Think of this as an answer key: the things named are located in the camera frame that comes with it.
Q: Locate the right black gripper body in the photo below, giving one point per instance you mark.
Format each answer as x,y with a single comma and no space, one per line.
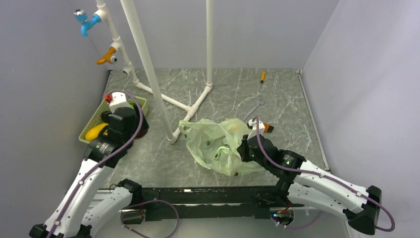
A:
247,155

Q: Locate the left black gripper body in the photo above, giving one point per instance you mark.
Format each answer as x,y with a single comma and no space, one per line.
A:
136,122

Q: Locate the yellow fake lemon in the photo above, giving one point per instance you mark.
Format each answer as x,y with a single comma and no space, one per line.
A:
96,131

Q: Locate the light green plastic bag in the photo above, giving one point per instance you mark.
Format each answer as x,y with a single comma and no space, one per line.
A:
214,145

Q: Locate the dark red fake apple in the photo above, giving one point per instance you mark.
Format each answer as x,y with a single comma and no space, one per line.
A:
141,133

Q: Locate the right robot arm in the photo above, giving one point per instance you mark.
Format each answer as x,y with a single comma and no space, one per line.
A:
302,182

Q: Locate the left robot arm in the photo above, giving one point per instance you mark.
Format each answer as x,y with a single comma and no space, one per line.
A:
72,219

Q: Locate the green fake watermelon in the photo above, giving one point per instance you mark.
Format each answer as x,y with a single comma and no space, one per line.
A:
134,105

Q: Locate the green plastic basket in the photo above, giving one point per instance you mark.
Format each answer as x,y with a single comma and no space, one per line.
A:
96,120

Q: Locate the black orange small tool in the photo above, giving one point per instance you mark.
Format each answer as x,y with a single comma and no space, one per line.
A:
268,128

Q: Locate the silver wrench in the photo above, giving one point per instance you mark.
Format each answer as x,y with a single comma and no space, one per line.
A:
258,103

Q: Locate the orange faucet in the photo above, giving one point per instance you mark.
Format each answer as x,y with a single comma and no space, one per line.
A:
108,57

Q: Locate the blue faucet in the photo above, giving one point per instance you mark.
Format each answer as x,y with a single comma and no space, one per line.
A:
86,24

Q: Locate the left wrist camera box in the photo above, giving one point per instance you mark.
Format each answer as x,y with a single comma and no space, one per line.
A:
117,100

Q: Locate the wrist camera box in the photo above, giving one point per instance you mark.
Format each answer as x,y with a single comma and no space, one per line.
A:
117,100
256,127

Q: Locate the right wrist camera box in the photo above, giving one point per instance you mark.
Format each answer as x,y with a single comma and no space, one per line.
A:
256,127

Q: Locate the orange handle screwdriver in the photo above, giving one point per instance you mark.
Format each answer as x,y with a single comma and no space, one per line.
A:
262,77

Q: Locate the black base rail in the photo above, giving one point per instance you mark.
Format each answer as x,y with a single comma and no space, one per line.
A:
159,204

